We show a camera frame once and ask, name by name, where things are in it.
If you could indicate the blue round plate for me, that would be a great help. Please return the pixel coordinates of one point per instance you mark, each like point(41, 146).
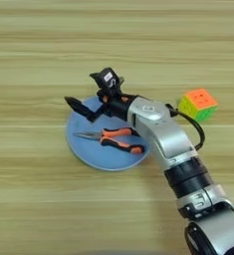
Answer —
point(88, 152)

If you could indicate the orange black needle-nose pliers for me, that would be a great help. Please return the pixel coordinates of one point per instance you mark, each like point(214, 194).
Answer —
point(120, 143)

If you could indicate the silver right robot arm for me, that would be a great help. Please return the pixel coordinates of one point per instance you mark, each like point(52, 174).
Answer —
point(168, 139)

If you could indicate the black box with white label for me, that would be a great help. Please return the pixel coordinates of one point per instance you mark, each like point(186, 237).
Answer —
point(109, 79)

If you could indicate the colourful puzzle cube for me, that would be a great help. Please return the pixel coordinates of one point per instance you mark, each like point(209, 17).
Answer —
point(198, 103)

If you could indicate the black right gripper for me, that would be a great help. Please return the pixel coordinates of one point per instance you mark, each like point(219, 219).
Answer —
point(118, 106)

